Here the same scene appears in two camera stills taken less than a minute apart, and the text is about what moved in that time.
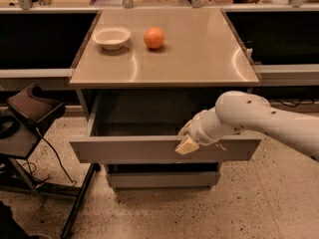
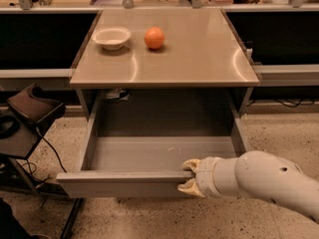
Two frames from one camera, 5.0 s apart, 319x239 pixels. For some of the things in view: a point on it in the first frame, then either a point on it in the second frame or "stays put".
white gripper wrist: x=198 y=128 to x=206 y=176
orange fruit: x=154 y=37 stays put
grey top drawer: x=145 y=125 to x=141 y=166
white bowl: x=111 y=37 stays put
